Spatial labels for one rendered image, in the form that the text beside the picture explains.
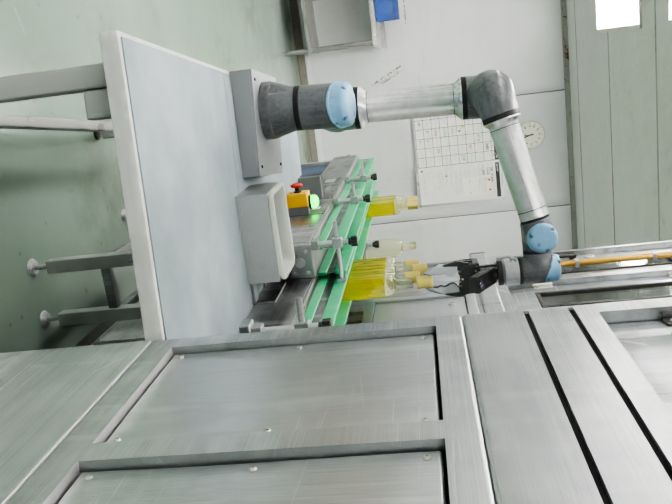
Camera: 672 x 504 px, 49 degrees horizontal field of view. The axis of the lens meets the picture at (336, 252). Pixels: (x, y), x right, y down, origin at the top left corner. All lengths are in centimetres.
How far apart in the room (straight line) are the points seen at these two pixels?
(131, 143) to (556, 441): 80
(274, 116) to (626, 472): 140
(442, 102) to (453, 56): 586
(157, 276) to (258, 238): 58
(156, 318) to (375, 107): 101
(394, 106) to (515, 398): 129
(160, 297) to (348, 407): 48
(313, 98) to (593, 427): 130
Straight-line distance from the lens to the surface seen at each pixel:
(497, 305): 222
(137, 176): 125
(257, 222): 179
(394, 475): 76
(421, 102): 204
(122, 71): 126
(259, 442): 84
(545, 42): 799
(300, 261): 199
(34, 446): 96
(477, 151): 796
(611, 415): 84
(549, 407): 85
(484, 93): 192
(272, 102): 192
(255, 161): 188
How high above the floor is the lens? 121
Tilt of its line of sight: 7 degrees down
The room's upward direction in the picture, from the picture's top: 84 degrees clockwise
